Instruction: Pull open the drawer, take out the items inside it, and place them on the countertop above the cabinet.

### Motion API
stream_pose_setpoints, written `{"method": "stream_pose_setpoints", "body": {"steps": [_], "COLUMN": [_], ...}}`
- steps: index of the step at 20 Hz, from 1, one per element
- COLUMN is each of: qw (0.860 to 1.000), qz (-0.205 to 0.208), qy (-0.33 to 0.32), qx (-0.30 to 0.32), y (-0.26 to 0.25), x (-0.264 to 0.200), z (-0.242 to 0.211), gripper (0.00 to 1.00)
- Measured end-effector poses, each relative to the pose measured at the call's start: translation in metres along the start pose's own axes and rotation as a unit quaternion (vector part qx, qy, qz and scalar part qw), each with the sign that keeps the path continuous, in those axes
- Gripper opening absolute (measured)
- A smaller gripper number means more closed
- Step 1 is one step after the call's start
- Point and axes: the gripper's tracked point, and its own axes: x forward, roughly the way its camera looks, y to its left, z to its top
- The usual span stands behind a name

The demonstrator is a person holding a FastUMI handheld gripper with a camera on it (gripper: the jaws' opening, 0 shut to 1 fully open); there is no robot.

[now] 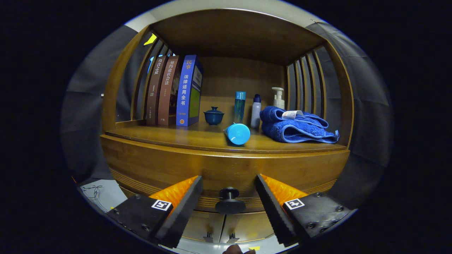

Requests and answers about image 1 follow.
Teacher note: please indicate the dark brown book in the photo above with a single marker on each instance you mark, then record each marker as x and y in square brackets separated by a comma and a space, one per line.
[154, 91]

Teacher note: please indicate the wooden countertop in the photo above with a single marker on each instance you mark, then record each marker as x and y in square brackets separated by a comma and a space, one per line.
[176, 135]

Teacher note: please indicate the blue folded towel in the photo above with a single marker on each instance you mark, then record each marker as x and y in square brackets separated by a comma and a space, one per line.
[293, 130]

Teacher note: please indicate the blue lidded teacup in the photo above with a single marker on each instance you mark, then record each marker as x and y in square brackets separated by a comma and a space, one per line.
[213, 117]

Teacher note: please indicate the wooden cabinet door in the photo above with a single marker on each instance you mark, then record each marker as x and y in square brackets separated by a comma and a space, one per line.
[206, 225]
[247, 227]

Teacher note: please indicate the blue book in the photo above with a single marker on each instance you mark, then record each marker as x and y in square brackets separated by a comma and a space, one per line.
[184, 91]

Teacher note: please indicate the clear blue bottle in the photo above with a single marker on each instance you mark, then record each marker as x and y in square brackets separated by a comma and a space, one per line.
[239, 107]

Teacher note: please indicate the blue cosmetic tube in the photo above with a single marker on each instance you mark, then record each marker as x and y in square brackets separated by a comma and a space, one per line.
[238, 134]

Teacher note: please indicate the reddish brown book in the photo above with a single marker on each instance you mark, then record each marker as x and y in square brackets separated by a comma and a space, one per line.
[166, 91]

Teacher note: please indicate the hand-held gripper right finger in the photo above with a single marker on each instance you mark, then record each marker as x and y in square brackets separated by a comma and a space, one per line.
[273, 210]

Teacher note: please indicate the wooden drawer with black knob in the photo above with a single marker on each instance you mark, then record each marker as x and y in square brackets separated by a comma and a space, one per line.
[159, 165]

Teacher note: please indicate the white bottle with blue cap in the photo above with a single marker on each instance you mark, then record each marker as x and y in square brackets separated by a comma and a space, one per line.
[255, 113]

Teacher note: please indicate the white pump bottle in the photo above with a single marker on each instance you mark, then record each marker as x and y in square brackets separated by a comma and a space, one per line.
[279, 100]

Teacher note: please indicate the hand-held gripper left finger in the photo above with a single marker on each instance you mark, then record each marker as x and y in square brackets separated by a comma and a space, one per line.
[183, 208]

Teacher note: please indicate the wooden cabinet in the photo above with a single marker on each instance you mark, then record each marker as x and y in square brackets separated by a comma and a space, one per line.
[240, 31]

